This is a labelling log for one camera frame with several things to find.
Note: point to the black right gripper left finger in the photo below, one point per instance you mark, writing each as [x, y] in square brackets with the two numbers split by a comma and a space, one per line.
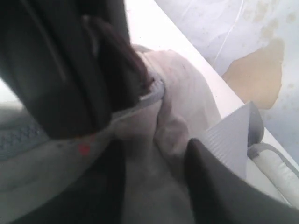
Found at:
[70, 62]

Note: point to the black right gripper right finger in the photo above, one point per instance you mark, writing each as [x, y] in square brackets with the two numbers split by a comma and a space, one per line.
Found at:
[218, 196]

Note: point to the white canvas duffel bag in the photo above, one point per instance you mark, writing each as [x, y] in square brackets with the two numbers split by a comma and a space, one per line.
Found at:
[132, 171]

